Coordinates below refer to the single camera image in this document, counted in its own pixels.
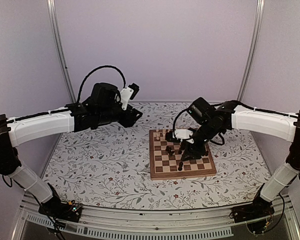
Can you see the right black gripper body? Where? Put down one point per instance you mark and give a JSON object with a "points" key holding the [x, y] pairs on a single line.
{"points": [[201, 149]]}

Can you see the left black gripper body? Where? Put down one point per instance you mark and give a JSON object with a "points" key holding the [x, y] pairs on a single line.
{"points": [[128, 121]]}

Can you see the wooden chess board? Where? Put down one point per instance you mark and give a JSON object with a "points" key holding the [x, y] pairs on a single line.
{"points": [[165, 167]]}

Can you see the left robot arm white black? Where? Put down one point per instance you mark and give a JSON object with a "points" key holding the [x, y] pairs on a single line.
{"points": [[106, 104]]}

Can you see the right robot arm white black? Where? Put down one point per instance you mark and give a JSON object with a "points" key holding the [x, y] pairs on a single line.
{"points": [[234, 115]]}

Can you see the dark chess piece left cluster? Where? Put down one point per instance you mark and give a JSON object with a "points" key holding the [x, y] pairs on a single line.
{"points": [[169, 150]]}

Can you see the light chess piece second row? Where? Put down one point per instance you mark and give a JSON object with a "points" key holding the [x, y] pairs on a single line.
{"points": [[163, 133]]}

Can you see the light chess piece back left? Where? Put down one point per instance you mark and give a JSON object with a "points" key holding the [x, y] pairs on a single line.
{"points": [[157, 136]]}

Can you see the floral patterned table mat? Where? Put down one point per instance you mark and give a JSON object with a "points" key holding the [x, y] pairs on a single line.
{"points": [[110, 166]]}

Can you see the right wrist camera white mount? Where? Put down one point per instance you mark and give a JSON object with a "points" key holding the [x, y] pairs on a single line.
{"points": [[180, 135]]}

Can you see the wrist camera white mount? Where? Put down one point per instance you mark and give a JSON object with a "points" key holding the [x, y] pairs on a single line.
{"points": [[180, 135], [128, 93]]}

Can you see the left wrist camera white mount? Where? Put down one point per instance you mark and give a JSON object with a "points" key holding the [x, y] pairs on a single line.
{"points": [[128, 93]]}

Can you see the front aluminium rail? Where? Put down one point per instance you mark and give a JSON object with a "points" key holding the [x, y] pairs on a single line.
{"points": [[102, 223]]}

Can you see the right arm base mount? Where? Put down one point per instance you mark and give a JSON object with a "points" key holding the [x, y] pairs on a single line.
{"points": [[257, 209]]}

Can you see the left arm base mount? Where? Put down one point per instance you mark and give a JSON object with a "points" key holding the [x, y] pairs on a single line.
{"points": [[55, 208]]}

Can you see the left aluminium frame post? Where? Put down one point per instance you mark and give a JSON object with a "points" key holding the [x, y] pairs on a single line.
{"points": [[59, 48]]}

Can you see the aluminium frame post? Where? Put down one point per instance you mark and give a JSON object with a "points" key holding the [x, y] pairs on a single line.
{"points": [[59, 48], [252, 49]]}

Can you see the right aluminium frame post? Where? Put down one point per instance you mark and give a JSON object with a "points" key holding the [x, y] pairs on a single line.
{"points": [[252, 49]]}

